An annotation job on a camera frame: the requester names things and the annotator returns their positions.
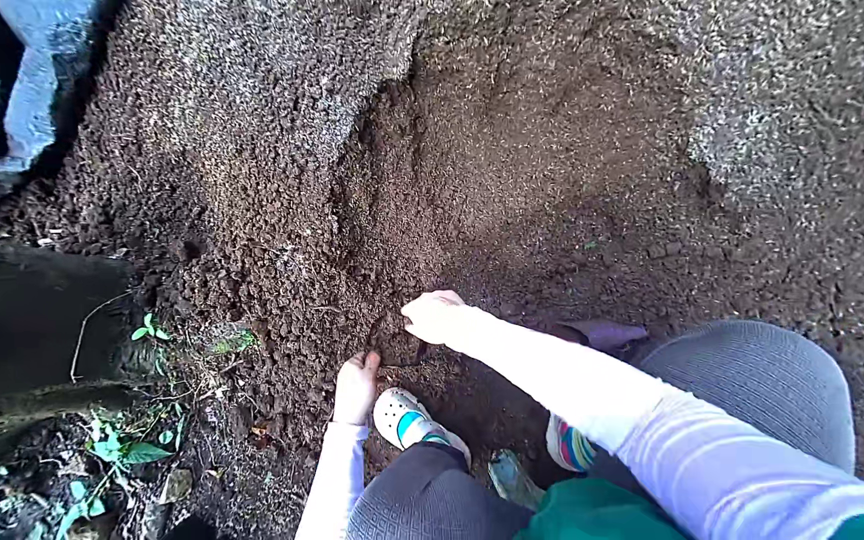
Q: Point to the person's left hand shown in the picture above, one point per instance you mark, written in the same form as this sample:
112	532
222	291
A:
355	391

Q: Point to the person's right hand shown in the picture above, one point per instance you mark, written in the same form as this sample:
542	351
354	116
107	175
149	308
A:
436	319

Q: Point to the person's right fingers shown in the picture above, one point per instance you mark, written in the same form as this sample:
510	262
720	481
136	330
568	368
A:
417	307

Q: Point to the person's left fingers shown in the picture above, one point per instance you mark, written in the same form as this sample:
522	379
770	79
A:
357	360

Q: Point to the person's left thumb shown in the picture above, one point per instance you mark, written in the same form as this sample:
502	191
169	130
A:
372	361

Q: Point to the black plastic grow bag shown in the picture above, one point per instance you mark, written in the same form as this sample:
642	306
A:
422	354

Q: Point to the person's left forearm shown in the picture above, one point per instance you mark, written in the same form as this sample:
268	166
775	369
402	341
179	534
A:
336	476

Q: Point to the person's right forearm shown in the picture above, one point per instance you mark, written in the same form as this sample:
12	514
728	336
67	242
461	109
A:
649	427

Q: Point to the small grass tuft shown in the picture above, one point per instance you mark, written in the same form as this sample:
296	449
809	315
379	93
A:
237	341

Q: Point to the clear greenish plastic bottle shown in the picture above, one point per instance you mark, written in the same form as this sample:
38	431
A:
511	478

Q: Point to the purple pointed object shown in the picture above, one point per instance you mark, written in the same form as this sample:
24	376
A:
610	334

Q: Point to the small green seedling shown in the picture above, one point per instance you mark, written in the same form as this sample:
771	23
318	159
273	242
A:
149	328

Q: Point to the heap of brown soil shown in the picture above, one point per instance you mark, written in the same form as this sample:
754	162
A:
267	157

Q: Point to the small brown stone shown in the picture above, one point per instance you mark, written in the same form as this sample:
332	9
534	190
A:
175	486

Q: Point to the broad-leaved green plant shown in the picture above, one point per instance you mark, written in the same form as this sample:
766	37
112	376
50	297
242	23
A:
111	451

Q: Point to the person's body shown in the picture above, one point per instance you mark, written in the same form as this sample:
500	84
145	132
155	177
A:
601	514

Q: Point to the thin dry twig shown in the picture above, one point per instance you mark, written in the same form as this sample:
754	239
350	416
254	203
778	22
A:
82	339

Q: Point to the green leafy sprig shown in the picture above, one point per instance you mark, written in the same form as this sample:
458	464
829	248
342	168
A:
81	510

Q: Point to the large dark log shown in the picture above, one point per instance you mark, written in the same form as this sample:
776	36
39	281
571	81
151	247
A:
34	322

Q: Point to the person's legs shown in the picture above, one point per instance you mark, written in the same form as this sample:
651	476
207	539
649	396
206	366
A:
754	390

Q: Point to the long blue-grey stone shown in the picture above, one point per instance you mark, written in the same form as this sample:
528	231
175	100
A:
33	105

